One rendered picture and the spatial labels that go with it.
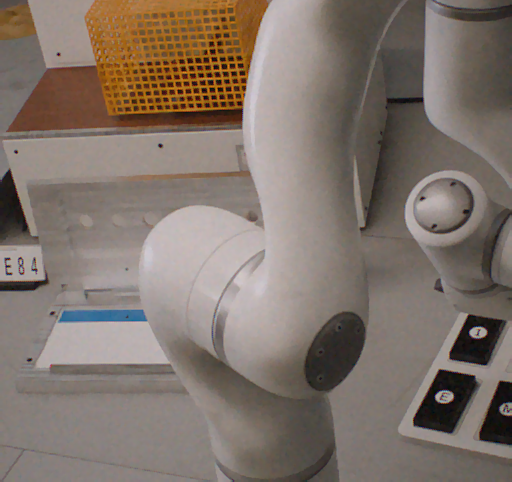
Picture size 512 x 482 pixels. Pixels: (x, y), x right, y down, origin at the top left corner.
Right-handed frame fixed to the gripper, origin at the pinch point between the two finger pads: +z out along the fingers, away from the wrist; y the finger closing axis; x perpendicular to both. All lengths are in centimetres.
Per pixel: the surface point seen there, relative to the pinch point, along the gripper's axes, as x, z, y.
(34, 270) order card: -2, 14, -77
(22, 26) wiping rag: 63, 58, -135
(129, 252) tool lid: 2, 8, -58
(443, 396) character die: -9.8, 8.5, -7.9
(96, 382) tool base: -18, 4, -54
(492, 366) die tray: -3.4, 14.1, -4.3
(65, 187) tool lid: 7, -3, -65
